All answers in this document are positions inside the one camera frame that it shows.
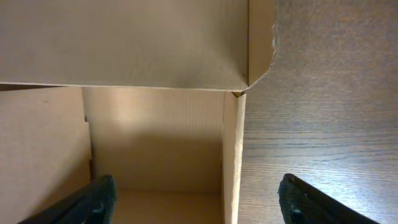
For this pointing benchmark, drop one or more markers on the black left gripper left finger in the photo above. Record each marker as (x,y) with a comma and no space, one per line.
(92,204)

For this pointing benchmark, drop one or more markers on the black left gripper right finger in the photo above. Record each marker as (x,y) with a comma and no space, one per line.
(302,203)

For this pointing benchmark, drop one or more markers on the brown cardboard box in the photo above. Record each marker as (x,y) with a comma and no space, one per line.
(152,93)

